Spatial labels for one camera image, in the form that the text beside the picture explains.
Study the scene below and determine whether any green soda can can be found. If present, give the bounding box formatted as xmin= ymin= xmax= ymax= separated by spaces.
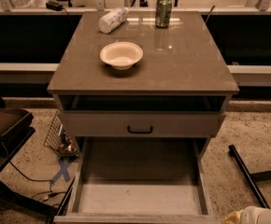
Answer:
xmin=155 ymin=0 xmax=172 ymax=28

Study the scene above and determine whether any drawer grey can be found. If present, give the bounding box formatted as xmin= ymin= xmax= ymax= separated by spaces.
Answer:
xmin=54 ymin=138 xmax=220 ymax=224

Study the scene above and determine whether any brown chair seat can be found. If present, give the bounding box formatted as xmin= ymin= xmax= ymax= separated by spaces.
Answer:
xmin=0 ymin=96 xmax=34 ymax=147

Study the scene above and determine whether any top drawer with black handle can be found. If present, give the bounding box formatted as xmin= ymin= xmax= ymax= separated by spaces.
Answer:
xmin=59 ymin=111 xmax=225 ymax=137

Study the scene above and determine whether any black metal stand leg left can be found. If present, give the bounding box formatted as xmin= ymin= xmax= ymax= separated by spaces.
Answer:
xmin=45 ymin=180 xmax=74 ymax=224

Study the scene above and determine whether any blue tape cross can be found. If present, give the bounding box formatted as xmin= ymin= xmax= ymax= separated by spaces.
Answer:
xmin=51 ymin=158 xmax=75 ymax=183

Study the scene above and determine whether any white plastic bottle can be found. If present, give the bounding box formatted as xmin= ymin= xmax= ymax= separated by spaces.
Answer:
xmin=98 ymin=7 xmax=129 ymax=34

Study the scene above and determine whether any wire mesh basket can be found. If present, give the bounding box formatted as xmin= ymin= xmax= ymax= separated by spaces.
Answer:
xmin=44 ymin=113 xmax=78 ymax=159

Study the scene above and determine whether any black power adapter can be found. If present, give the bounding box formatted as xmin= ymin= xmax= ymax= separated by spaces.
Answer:
xmin=46 ymin=1 xmax=63 ymax=11

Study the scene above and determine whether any black metal stand leg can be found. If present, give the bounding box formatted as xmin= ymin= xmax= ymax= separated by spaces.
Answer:
xmin=228 ymin=145 xmax=271 ymax=208
xmin=45 ymin=180 xmax=74 ymax=224

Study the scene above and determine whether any black metal stand leg right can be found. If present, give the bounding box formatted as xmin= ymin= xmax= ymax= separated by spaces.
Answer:
xmin=228 ymin=145 xmax=271 ymax=208

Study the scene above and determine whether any grey drawer cabinet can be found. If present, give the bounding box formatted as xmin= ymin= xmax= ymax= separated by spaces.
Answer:
xmin=48 ymin=11 xmax=238 ymax=151

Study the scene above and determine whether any black floor cable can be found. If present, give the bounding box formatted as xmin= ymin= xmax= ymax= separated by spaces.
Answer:
xmin=7 ymin=161 xmax=68 ymax=210

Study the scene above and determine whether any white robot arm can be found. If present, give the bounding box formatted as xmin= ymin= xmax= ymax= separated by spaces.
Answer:
xmin=221 ymin=206 xmax=271 ymax=224

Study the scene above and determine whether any white paper bowl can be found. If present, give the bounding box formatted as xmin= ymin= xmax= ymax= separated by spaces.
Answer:
xmin=100 ymin=42 xmax=143 ymax=70

